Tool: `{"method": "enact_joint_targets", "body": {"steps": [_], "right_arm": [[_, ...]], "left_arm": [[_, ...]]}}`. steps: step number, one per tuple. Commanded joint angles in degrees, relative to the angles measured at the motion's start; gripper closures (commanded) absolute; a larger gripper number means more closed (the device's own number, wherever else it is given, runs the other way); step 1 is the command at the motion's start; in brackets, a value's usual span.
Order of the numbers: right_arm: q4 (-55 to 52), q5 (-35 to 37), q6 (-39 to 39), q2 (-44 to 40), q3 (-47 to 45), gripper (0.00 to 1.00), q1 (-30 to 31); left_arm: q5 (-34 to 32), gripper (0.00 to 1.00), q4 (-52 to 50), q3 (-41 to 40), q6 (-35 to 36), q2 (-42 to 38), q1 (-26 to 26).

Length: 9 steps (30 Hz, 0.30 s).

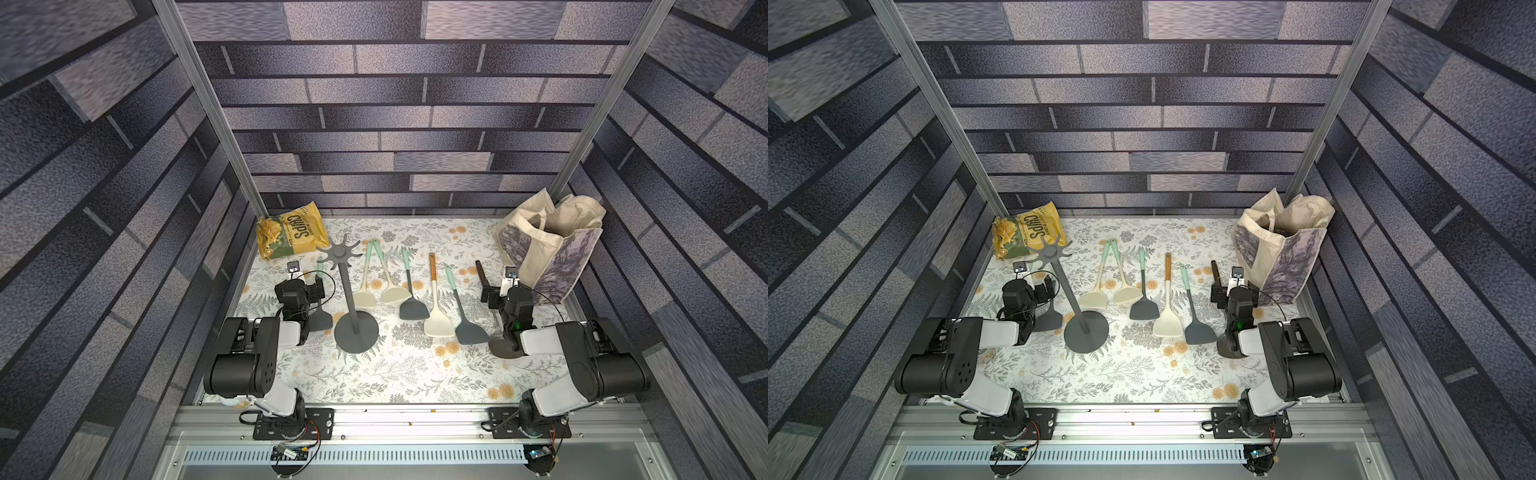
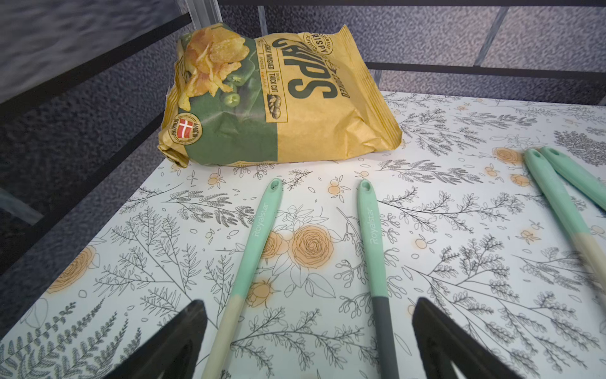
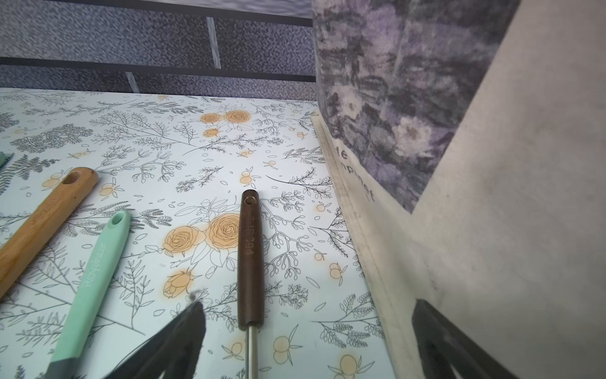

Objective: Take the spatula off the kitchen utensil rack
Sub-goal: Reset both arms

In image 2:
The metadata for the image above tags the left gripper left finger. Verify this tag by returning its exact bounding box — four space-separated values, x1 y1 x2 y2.
106 299 208 378

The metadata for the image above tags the green handle cream utensil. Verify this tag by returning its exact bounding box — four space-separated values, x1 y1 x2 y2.
541 147 606 210

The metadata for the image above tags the green handle cream ladle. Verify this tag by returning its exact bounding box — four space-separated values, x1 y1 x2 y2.
523 148 605 287

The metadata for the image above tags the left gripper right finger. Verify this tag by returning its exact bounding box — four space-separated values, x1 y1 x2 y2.
412 298 519 379

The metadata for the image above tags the green handle dark utensil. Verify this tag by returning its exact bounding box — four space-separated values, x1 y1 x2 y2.
357 179 399 378

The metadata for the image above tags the yellow chips bag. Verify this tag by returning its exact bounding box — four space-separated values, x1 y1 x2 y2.
159 23 402 167

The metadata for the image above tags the green handle cream scraper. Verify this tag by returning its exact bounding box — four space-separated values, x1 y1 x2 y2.
202 178 283 378

